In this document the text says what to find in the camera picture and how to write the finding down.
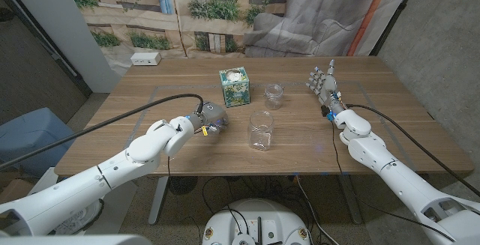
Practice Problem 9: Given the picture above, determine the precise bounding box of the white power strip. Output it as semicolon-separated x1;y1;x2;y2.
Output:
130;52;163;67

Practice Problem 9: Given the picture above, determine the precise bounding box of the teal floral tissue box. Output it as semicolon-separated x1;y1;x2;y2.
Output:
218;66;251;109

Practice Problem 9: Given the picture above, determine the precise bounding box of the blue-grey ottoman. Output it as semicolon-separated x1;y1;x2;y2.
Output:
0;106;79;178

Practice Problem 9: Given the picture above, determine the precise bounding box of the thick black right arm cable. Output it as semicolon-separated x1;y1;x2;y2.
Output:
345;103;480;197

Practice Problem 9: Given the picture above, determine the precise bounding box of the grey floor cable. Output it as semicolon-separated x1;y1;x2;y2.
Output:
295;175;341;245

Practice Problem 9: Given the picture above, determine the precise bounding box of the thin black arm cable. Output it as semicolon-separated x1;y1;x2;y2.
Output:
330;120;457;243
166;156;177;186

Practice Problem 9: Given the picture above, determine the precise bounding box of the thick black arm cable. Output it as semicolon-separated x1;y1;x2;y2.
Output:
0;93;206;171
345;103;480;197

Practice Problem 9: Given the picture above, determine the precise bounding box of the black round floor fan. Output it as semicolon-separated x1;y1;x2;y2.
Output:
167;176;199;196

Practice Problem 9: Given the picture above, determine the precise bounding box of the printed fabric backdrop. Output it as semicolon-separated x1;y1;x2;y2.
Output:
61;0;418;74

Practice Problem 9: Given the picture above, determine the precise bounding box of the grey table leg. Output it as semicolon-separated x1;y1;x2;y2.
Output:
339;173;363;226

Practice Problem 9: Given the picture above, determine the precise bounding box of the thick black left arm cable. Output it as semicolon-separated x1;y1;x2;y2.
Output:
0;93;206;171

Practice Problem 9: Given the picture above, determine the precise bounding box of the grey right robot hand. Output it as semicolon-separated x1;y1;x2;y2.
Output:
305;58;348;117

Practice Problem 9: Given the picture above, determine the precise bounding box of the white robot torso base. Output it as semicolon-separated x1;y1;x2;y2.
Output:
201;198;311;245

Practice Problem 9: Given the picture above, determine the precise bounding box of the large clear plastic cup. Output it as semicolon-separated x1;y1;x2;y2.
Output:
247;110;275;152

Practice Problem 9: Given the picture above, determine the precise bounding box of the white table leg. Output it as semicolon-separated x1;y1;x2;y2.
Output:
148;176;170;226

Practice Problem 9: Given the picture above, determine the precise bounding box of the white robot chest edge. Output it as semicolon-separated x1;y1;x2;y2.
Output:
0;235;153;245

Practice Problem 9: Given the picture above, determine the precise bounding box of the black backdrop stand pole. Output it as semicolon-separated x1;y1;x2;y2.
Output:
369;0;423;57

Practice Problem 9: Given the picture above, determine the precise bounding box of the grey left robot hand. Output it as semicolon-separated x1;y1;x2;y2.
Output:
193;100;230;136

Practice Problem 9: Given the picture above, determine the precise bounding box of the brown cardboard box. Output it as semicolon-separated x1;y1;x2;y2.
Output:
0;172;37;205

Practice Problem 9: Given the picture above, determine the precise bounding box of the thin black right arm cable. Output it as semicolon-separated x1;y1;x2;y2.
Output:
330;120;457;243

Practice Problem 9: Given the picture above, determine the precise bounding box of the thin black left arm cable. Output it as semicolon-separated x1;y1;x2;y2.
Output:
166;156;177;186

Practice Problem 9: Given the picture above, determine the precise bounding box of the small clear glass jar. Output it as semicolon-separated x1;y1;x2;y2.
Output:
264;83;285;111

